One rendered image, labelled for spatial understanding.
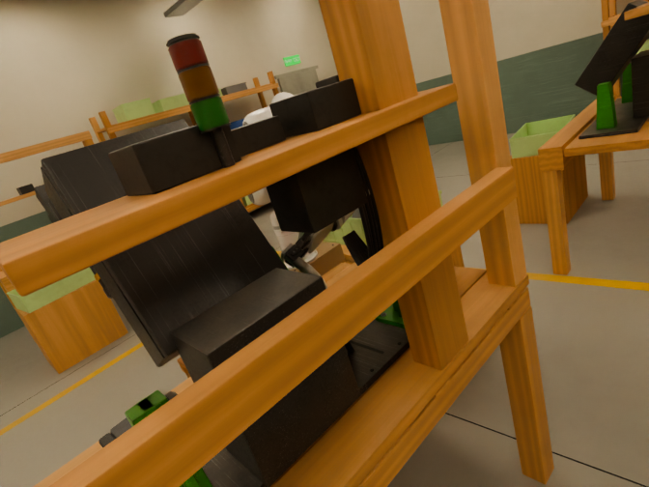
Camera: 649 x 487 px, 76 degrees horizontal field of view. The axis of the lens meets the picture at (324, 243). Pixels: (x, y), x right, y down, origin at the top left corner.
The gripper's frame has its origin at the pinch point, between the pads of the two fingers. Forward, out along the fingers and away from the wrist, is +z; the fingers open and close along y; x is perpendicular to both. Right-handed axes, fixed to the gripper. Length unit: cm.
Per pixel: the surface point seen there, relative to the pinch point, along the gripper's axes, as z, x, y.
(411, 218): -12.7, 21.5, 26.0
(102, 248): 39, -2, 56
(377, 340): -1.6, 31.6, -16.7
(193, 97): 14, -12, 56
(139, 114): -186, -392, -332
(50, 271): 44, -3, 57
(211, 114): 14, -9, 54
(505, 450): -25, 104, -86
